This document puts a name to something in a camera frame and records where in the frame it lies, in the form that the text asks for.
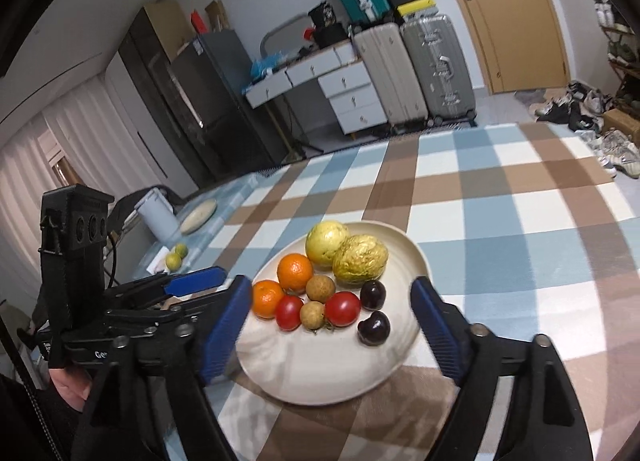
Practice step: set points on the small orange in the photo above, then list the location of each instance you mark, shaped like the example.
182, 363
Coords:
267, 298

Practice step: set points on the beige suitcase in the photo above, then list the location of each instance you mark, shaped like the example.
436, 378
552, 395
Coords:
387, 76

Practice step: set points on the wooden door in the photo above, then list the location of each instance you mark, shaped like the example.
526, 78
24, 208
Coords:
510, 16

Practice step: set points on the smooth yellow fruit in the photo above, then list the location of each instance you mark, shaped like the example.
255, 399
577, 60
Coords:
327, 243

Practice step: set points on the white desk with drawers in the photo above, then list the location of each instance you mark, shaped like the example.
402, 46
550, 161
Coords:
350, 91

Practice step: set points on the black cabinet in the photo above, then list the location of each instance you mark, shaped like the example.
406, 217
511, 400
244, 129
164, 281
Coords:
145, 91

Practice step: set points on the cream round plate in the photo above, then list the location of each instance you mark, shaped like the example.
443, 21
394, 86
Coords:
320, 366

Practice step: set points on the small beige dish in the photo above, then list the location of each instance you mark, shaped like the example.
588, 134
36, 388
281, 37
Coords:
197, 217

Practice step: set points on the wrinkled yellow fruit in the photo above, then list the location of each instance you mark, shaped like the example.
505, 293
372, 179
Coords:
360, 261

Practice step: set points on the white curtain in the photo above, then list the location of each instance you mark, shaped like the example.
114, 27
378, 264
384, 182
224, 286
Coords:
75, 141

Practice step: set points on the red box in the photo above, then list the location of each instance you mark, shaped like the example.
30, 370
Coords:
198, 22

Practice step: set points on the dark grey refrigerator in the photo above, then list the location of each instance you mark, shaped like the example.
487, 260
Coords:
225, 106

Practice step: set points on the brown longan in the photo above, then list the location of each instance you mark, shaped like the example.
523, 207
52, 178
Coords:
312, 315
320, 288

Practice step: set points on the yellow box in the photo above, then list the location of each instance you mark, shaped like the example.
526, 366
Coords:
417, 6

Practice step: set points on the blue plastic bag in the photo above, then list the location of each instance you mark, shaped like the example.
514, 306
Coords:
267, 68

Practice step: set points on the white lidded container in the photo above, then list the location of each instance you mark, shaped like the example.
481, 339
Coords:
157, 216

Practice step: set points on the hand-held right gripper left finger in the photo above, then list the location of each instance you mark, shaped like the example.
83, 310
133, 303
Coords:
227, 328

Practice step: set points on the large orange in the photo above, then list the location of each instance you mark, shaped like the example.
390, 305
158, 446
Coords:
295, 271

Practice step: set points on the black boxes on desk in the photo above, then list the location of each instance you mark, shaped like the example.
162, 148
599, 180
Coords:
327, 23

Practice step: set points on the silver suitcase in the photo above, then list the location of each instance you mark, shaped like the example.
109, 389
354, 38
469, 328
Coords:
437, 71

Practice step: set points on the red cherry tomato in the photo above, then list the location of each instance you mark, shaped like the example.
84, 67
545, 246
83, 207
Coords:
289, 312
342, 308

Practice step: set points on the person's left hand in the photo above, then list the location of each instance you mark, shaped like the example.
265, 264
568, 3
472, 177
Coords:
70, 388

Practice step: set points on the small green citrus fruit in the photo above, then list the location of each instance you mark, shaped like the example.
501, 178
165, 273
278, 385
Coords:
173, 262
180, 251

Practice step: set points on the blue checked side table cloth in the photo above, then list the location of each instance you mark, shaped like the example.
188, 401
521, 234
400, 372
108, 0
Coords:
225, 201

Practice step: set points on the wooden shoe rack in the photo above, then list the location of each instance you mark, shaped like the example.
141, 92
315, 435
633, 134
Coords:
622, 41

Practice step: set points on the person's left forearm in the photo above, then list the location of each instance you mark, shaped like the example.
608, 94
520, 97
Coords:
30, 421

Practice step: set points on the brown cardboard box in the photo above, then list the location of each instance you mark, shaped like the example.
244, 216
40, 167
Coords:
170, 28

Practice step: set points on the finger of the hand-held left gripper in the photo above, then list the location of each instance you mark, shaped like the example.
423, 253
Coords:
150, 316
195, 281

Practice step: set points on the pile of shoes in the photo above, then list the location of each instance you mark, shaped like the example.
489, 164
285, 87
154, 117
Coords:
590, 116

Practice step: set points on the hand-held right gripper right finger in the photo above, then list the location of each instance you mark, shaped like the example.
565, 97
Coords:
440, 336

